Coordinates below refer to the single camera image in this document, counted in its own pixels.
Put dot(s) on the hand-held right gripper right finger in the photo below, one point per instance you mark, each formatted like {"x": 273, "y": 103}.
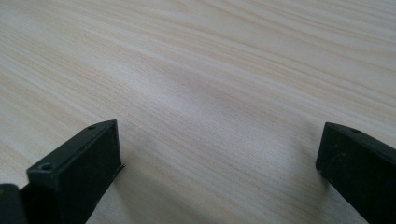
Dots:
{"x": 358, "y": 168}

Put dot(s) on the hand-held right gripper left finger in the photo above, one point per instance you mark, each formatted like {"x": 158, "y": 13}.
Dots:
{"x": 77, "y": 174}

